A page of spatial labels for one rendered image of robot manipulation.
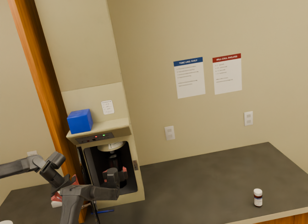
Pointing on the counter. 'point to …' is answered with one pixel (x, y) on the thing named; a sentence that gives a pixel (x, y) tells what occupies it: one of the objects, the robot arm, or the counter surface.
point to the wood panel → (45, 81)
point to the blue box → (80, 121)
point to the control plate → (95, 137)
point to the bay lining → (94, 153)
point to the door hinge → (84, 164)
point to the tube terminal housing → (75, 99)
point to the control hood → (123, 126)
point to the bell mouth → (111, 146)
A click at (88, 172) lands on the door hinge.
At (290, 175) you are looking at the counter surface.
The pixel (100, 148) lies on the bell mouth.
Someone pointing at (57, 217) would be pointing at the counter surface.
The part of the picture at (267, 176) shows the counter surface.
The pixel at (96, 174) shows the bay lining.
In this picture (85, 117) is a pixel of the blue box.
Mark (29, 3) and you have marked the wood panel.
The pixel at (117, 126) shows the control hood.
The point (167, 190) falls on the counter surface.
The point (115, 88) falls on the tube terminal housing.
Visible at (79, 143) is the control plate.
